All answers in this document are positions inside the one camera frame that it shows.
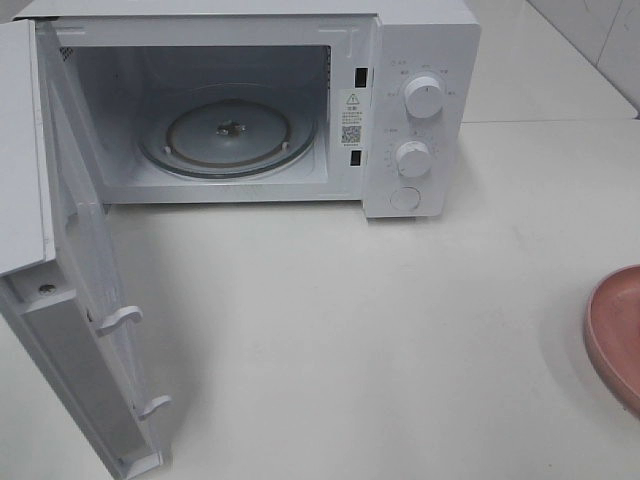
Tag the glass microwave turntable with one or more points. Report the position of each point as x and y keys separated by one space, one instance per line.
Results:
x=227 y=131

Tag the white upper power knob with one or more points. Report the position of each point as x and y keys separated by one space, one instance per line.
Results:
x=423 y=95

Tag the white timer knob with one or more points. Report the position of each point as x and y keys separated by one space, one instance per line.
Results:
x=414 y=159

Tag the white round door button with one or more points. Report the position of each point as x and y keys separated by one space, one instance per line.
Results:
x=405 y=199

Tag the pink round plate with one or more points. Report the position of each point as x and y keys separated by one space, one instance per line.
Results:
x=611 y=334

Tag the white microwave oven body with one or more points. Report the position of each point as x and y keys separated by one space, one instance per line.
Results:
x=131 y=53

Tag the white warning label sticker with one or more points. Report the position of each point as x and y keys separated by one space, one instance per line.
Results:
x=353 y=110

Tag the white microwave door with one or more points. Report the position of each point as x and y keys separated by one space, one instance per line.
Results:
x=61 y=293

